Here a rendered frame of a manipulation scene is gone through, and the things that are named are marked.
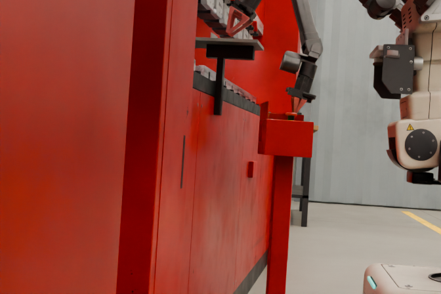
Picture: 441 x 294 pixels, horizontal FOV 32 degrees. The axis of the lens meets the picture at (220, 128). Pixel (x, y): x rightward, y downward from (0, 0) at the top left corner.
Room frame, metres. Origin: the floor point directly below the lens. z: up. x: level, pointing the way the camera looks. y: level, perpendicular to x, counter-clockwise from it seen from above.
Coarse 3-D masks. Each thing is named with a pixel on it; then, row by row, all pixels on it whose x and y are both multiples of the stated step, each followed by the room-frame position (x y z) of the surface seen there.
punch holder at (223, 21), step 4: (224, 0) 3.05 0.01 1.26; (228, 0) 3.15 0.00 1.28; (224, 4) 3.04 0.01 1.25; (224, 8) 3.05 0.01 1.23; (228, 8) 3.14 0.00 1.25; (224, 12) 3.05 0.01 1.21; (228, 12) 3.14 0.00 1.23; (224, 16) 3.05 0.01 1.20; (204, 20) 3.06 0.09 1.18; (208, 20) 3.06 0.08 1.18; (212, 20) 3.06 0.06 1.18; (216, 20) 3.05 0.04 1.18; (220, 20) 3.06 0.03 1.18; (224, 20) 3.06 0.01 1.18; (208, 24) 3.13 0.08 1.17; (212, 24) 3.12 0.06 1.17; (216, 24) 3.11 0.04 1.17; (220, 24) 3.11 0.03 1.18; (224, 24) 3.10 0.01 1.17
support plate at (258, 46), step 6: (198, 42) 2.30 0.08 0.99; (204, 42) 2.29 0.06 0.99; (210, 42) 2.28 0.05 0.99; (216, 42) 2.27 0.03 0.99; (222, 42) 2.26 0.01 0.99; (228, 42) 2.25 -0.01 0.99; (234, 42) 2.25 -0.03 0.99; (240, 42) 2.24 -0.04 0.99; (246, 42) 2.23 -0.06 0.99; (252, 42) 2.23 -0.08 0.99; (258, 42) 2.24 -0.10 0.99; (204, 48) 2.43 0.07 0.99; (258, 48) 2.35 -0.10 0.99
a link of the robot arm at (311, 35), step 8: (296, 0) 2.73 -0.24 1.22; (304, 0) 2.74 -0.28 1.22; (296, 8) 2.73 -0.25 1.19; (304, 8) 2.73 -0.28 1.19; (296, 16) 2.74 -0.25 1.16; (304, 16) 2.72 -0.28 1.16; (304, 24) 2.71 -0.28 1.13; (312, 24) 2.72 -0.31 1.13; (304, 32) 2.70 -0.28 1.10; (312, 32) 2.70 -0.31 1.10; (304, 40) 2.70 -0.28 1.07; (312, 40) 2.69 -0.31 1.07; (320, 40) 2.69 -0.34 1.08; (304, 48) 2.74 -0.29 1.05
